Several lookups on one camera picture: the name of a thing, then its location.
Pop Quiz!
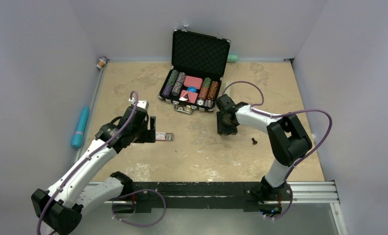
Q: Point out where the aluminium frame rail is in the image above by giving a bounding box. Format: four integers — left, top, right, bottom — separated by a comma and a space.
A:
73, 66, 348, 235

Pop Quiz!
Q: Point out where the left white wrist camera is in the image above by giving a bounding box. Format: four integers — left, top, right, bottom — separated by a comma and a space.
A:
129, 98, 149, 111

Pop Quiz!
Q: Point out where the red white staple box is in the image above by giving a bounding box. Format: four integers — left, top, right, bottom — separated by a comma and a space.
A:
156, 132, 174, 141

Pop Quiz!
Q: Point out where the teal cylinder tool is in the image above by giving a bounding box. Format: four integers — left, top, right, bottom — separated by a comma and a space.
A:
71, 106, 90, 149

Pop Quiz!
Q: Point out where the black chess pawn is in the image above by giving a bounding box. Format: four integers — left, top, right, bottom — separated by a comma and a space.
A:
251, 138, 258, 145

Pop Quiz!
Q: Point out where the blue dealer button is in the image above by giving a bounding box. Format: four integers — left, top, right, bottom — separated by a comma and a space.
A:
186, 87, 197, 93

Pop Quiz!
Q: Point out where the black poker chip case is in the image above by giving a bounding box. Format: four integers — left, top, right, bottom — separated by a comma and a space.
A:
158, 29, 231, 113

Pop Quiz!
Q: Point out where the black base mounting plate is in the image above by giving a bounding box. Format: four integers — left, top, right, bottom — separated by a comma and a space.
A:
116, 182, 292, 215

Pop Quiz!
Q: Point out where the green stapler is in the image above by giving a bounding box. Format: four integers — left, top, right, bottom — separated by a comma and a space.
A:
225, 82, 231, 96

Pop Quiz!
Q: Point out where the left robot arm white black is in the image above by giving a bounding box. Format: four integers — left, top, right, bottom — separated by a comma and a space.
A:
31, 100, 156, 235

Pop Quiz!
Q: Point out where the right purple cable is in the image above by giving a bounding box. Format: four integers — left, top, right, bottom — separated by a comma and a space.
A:
222, 81, 333, 221

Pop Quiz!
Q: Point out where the mint green cylinder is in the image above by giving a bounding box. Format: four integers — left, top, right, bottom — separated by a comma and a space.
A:
227, 54, 238, 63

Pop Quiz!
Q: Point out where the small orange bottle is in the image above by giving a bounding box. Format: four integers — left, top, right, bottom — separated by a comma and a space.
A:
96, 56, 108, 69

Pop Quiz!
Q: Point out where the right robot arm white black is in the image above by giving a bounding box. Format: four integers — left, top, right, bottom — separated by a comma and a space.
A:
216, 94, 312, 199

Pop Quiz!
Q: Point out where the pink card deck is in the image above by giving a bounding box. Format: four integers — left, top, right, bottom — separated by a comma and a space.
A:
183, 76, 203, 89

